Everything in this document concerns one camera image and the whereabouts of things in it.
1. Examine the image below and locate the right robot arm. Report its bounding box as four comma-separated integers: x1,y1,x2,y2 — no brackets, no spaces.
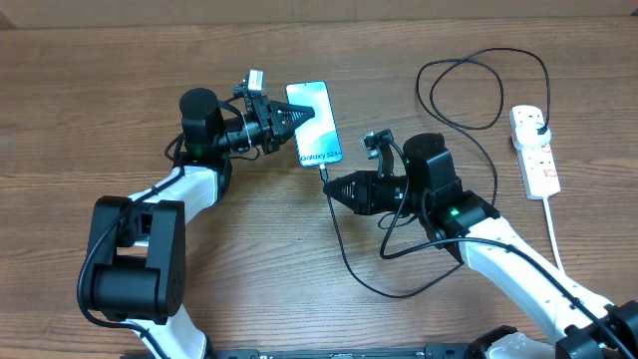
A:
323,131,637,358

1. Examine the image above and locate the Samsung Galaxy smartphone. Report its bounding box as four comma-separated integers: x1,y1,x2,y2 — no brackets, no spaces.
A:
285,81,343,168

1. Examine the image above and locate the black right camera cable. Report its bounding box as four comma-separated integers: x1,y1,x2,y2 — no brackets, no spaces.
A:
376,139,638,359

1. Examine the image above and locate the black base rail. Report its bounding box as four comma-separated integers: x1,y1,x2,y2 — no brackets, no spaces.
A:
206,343,489,359

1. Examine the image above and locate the white charger plug adapter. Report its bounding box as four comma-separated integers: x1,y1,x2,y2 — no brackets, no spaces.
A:
511,123,551,151

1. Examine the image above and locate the white power strip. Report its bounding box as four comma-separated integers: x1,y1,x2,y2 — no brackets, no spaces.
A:
508,105,560,199

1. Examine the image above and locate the black left camera cable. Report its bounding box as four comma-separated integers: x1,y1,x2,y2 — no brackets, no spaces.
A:
76,92,263,359

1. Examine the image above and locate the cardboard wall panel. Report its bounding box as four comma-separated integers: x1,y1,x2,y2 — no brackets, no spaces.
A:
1,0,637,30

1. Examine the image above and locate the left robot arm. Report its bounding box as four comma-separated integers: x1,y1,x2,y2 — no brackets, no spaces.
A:
77,88,315,358

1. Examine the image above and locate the black USB charging cable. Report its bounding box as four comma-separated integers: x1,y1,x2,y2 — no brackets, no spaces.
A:
318,47,552,300

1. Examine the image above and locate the black camera cable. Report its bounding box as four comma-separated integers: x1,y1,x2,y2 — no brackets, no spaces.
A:
376,139,638,359
76,92,263,359

